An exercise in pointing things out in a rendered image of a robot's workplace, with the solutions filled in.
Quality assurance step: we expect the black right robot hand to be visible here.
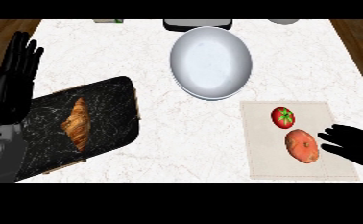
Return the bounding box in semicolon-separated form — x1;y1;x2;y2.
316;123;363;166

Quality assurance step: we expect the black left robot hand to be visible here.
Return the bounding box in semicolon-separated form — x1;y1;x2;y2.
0;31;46;126

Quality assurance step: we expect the orange squash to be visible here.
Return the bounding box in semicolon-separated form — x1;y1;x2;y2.
284;129;321;164

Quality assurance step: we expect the beige placemat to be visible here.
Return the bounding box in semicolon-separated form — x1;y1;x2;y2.
238;100;362;182

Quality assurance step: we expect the white bowl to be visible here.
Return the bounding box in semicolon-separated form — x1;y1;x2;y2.
169;25;254;102

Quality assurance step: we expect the red tomato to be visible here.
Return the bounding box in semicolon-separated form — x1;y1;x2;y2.
271;106;297;130

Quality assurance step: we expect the brown croissant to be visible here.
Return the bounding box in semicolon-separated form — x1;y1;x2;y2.
60;97;92;153

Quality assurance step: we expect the black marble cutting board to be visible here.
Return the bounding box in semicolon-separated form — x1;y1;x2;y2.
15;75;142;182

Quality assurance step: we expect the green and grey box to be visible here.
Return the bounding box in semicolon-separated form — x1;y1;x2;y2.
92;18;126;24

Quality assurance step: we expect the grey round object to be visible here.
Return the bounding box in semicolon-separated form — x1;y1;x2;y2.
268;18;302;26

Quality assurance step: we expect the dark grey appliance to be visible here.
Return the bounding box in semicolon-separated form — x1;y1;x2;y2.
163;18;235;33

